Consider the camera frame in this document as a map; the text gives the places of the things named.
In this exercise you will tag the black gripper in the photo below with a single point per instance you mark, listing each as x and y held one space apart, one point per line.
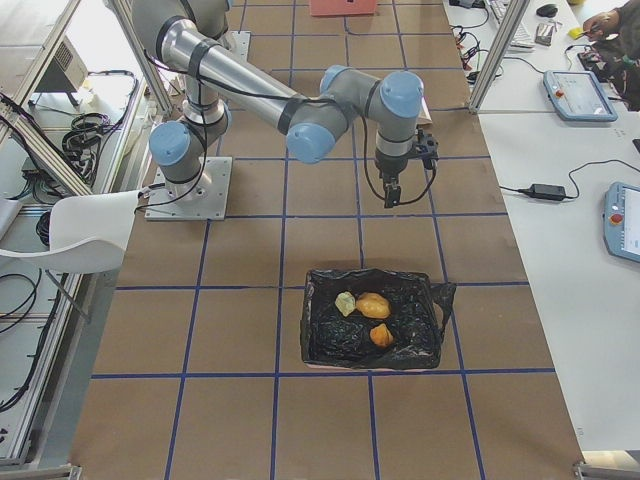
389 169

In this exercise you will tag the round brown bread bun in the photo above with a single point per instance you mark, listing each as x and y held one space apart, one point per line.
373 305

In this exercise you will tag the yellow bread chunk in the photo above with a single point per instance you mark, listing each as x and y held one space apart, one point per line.
381 336
345 303

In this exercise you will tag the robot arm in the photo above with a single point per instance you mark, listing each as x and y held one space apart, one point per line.
190 38

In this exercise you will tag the black bin liner bag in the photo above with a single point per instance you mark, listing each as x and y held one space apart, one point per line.
420 311

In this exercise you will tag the pink plastic bin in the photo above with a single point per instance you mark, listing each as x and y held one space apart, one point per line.
326 8

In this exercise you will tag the black power brick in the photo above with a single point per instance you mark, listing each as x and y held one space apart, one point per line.
544 192

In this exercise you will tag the blue teach pendant far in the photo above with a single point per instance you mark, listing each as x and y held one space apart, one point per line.
578 96

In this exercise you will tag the blue teach pendant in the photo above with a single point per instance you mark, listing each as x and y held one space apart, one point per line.
621 221
578 96

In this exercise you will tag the blue teach pendant near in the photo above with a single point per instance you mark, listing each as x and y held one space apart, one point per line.
621 221

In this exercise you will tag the person at desk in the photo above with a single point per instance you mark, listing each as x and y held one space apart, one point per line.
615 36

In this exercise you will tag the white plastic chair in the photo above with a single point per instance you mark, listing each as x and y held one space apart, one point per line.
87 234

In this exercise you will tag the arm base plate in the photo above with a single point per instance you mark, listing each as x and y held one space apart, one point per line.
237 42
204 198

